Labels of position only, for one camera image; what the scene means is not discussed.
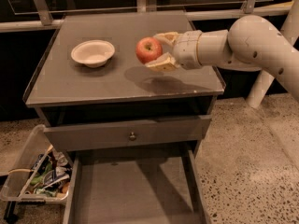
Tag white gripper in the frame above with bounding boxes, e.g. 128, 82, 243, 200
145, 31, 202, 72

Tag red apple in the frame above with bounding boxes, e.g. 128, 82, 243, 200
135, 37, 163, 63

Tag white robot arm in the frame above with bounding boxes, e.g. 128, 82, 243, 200
146, 15, 299, 100

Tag grey top drawer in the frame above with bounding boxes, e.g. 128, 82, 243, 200
45, 115, 211, 151

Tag grey wooden drawer cabinet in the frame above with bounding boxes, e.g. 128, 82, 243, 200
21, 10, 226, 161

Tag round metal drawer knob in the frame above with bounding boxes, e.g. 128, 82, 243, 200
129, 132, 136, 141

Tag grey open middle drawer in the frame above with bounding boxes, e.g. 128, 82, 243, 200
64, 147, 208, 224

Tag white paper bowl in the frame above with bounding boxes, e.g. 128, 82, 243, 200
71, 40, 115, 68

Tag metal railing with glass panel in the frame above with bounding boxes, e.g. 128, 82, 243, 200
0, 0, 297, 33

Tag snack packets in bin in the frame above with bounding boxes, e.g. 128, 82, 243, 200
25, 145, 72, 200

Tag clear plastic storage bin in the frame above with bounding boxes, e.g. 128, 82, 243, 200
0, 125, 68, 203

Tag white diagonal support post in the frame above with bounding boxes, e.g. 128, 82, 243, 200
246, 0, 299, 108

